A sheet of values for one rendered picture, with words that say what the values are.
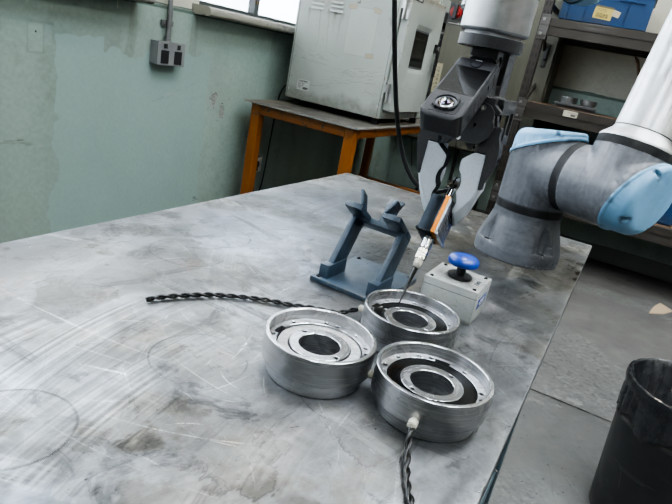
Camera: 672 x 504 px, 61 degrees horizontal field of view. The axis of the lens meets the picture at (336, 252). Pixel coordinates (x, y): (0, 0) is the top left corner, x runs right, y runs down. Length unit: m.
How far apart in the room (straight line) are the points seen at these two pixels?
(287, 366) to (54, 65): 1.82
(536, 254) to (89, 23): 1.73
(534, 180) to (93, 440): 0.78
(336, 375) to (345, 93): 2.44
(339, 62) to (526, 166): 1.97
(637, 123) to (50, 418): 0.84
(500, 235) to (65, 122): 1.65
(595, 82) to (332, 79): 2.20
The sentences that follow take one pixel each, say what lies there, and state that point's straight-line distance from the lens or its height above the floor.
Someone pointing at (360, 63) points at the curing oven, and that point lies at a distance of 2.84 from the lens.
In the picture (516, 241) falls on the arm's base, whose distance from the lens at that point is 1.02.
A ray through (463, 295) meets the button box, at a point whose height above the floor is 0.84.
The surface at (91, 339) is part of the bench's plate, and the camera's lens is 0.58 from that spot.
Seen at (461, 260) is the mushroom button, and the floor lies 0.87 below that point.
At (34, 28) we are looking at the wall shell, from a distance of 2.16.
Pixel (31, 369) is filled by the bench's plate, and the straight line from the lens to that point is 0.54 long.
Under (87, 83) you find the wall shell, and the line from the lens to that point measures 2.30.
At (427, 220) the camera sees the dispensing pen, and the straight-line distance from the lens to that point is 0.67.
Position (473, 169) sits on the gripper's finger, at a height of 0.99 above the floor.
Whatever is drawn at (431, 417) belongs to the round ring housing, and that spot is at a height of 0.83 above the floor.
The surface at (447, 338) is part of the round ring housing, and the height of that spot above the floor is 0.83.
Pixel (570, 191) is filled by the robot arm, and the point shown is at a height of 0.95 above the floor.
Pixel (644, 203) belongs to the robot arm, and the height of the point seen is 0.96.
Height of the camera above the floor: 1.09
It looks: 19 degrees down
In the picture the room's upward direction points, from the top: 11 degrees clockwise
